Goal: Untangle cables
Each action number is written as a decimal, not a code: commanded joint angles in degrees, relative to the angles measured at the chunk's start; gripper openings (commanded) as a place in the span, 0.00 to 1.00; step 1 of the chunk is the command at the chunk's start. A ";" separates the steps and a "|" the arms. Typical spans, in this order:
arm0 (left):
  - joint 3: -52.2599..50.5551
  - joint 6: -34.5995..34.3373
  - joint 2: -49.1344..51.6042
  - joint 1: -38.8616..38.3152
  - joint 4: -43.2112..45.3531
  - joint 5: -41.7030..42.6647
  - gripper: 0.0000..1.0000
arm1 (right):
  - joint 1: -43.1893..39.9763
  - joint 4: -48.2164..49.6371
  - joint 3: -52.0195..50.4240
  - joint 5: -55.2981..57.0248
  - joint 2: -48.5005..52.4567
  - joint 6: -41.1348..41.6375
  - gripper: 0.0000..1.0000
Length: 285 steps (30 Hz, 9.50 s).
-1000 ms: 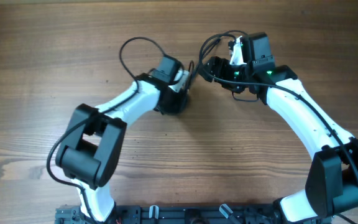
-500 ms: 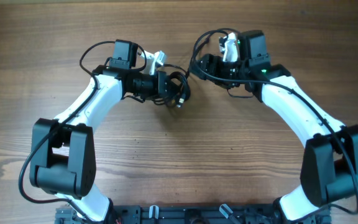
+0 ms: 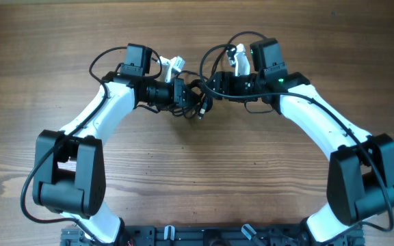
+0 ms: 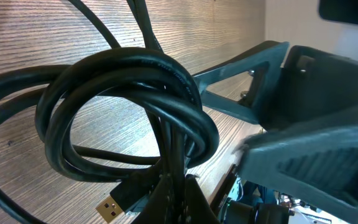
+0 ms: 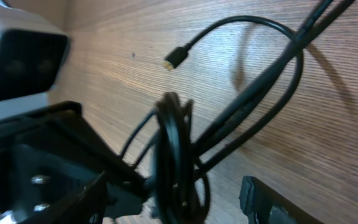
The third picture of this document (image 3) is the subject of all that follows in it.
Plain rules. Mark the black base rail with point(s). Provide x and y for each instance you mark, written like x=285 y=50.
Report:
x=279 y=234

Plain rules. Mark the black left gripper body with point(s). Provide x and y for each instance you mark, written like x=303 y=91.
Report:
x=178 y=83

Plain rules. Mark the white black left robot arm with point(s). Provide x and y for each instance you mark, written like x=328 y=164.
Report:
x=68 y=177

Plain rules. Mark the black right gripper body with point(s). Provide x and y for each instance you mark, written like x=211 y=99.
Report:
x=233 y=85

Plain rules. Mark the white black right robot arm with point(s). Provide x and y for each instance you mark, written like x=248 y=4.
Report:
x=360 y=181

